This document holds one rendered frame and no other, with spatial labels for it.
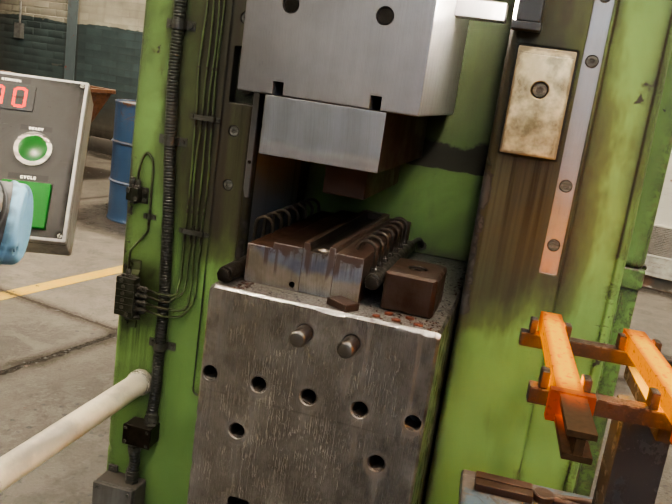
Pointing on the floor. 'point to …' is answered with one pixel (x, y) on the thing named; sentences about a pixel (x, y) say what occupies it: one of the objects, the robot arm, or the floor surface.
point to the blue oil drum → (121, 159)
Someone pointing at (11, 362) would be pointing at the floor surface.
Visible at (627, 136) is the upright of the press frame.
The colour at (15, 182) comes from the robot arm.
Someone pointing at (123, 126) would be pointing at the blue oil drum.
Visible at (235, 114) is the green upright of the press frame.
